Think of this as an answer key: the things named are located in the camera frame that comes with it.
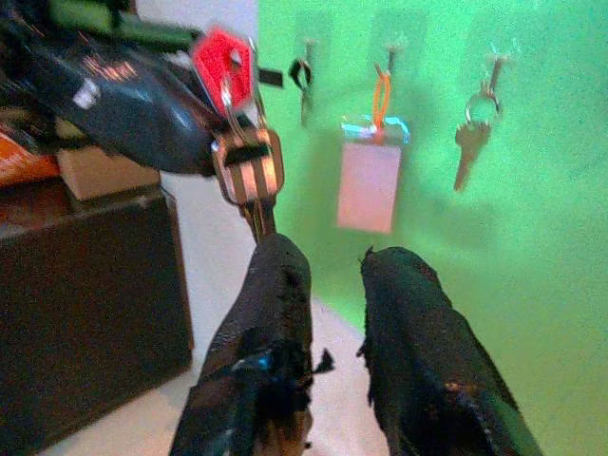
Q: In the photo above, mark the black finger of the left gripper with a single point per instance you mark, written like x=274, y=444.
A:
x=133, y=26
x=119, y=109

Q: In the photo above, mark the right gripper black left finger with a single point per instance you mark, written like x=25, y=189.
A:
x=266, y=332

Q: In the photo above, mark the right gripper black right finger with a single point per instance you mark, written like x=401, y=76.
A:
x=427, y=361

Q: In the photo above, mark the red plastic key tag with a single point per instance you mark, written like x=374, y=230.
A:
x=218, y=62

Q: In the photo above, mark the silver key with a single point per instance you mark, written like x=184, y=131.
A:
x=252, y=166

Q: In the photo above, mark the brown cardboard box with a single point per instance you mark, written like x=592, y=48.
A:
x=109, y=178

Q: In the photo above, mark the orange packet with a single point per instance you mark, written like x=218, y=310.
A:
x=21, y=161

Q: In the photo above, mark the black tape strip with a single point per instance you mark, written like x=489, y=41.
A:
x=271, y=78

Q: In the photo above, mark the card badge with orange loop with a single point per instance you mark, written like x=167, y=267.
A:
x=368, y=185

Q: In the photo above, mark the black cabinet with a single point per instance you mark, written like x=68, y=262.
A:
x=85, y=309

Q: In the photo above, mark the green wall board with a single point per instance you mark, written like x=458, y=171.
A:
x=522, y=237

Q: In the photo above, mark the clear adhesive wall hook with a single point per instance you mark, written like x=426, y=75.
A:
x=499, y=64
x=309, y=47
x=392, y=50

